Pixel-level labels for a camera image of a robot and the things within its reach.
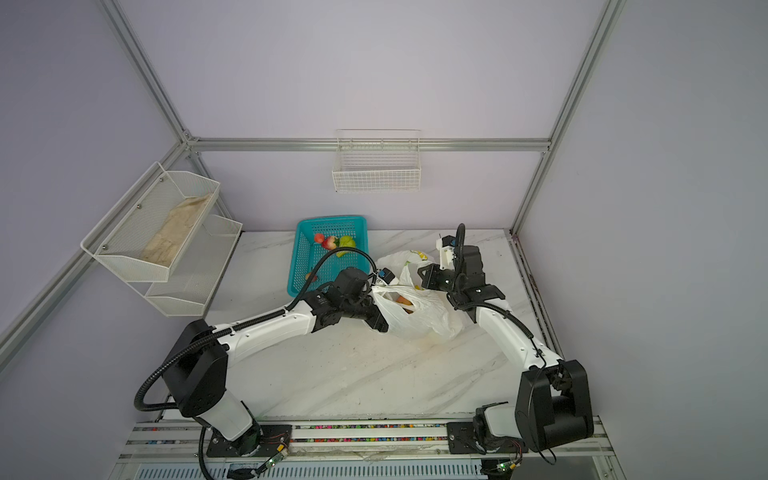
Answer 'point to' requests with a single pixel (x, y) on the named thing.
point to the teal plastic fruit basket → (307, 254)
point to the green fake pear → (345, 241)
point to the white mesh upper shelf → (131, 225)
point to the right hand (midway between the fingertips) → (418, 269)
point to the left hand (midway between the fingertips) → (395, 314)
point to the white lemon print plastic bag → (434, 317)
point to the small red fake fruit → (309, 274)
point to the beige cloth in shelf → (168, 240)
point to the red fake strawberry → (331, 243)
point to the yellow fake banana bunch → (402, 300)
